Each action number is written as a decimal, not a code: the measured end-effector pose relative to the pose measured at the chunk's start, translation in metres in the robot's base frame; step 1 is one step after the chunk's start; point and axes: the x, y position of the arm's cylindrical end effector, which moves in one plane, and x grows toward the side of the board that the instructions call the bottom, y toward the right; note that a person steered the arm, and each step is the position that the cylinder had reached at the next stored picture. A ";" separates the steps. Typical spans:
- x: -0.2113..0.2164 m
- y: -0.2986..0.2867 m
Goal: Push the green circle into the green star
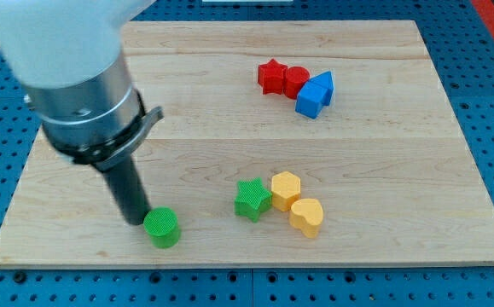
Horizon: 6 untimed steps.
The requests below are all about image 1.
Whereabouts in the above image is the green star block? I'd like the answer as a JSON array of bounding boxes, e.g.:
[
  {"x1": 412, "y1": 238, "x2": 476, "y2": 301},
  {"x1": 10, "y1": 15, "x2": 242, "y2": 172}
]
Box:
[{"x1": 234, "y1": 177, "x2": 272, "y2": 223}]

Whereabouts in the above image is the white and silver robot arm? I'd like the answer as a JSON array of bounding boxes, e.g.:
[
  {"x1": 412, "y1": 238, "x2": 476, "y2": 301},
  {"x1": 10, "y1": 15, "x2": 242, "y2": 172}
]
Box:
[{"x1": 0, "y1": 0, "x2": 162, "y2": 171}]

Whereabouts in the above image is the yellow heart block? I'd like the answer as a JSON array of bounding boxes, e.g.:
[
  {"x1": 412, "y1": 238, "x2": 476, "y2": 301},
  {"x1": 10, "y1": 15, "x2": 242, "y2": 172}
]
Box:
[{"x1": 288, "y1": 198, "x2": 324, "y2": 239}]

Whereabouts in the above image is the green cylinder block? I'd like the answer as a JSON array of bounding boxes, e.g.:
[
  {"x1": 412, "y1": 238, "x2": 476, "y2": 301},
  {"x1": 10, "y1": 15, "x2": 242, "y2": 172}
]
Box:
[{"x1": 143, "y1": 207, "x2": 182, "y2": 249}]

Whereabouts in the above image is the blue cube block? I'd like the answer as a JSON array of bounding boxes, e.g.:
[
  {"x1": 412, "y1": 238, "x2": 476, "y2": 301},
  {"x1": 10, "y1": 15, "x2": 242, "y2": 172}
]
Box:
[{"x1": 295, "y1": 81, "x2": 330, "y2": 119}]

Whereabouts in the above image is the blue triangle block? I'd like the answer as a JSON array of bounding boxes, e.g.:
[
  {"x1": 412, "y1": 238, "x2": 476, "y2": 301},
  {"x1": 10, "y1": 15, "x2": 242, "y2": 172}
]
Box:
[{"x1": 309, "y1": 71, "x2": 334, "y2": 107}]

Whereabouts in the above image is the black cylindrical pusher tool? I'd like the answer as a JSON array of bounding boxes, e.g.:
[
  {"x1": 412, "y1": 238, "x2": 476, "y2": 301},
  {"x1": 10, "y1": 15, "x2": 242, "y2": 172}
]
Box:
[{"x1": 102, "y1": 156, "x2": 150, "y2": 225}]

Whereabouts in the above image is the red star block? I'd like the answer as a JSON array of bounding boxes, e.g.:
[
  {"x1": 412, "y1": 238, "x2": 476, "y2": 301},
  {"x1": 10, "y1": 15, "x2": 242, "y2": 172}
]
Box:
[{"x1": 257, "y1": 59, "x2": 288, "y2": 95}]

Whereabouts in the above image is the yellow hexagon block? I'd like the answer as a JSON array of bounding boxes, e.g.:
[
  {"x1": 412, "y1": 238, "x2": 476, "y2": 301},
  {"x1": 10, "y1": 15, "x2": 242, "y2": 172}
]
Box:
[{"x1": 271, "y1": 171, "x2": 301, "y2": 211}]

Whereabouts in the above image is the red cylinder block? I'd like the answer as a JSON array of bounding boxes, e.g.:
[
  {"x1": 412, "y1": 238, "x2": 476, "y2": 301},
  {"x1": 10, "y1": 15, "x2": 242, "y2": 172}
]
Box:
[{"x1": 283, "y1": 67, "x2": 310, "y2": 99}]

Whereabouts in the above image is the light wooden board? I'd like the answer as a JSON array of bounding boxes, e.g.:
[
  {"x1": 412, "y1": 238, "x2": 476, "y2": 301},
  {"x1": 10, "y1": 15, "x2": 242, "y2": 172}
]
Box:
[{"x1": 0, "y1": 20, "x2": 494, "y2": 269}]

